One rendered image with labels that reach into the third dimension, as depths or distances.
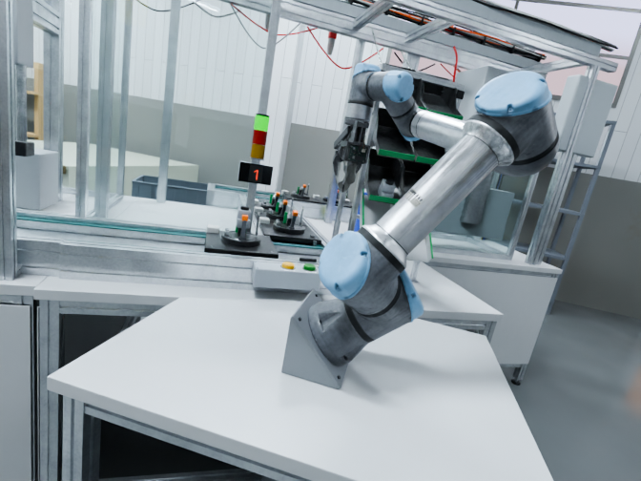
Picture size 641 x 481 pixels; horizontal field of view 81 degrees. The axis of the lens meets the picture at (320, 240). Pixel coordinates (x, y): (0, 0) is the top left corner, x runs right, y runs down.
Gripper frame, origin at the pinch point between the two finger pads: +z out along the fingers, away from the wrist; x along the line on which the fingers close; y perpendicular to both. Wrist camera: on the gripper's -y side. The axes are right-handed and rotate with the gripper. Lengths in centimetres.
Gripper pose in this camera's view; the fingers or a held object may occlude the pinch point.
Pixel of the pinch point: (341, 187)
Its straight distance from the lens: 117.9
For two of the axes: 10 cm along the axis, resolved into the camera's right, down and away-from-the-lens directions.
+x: 9.5, 1.0, 2.9
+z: -1.8, 9.5, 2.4
